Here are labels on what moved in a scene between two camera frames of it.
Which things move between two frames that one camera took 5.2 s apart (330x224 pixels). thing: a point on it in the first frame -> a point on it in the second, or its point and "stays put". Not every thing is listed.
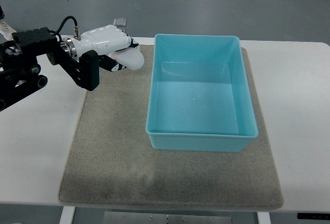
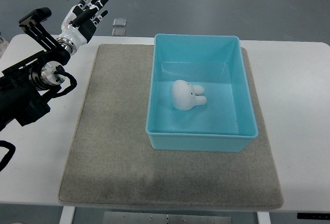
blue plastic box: x=199 y=98 stays put
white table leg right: x=263 y=218 stays put
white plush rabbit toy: x=131 y=58 -> x=184 y=96
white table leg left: x=67 y=214 stays put
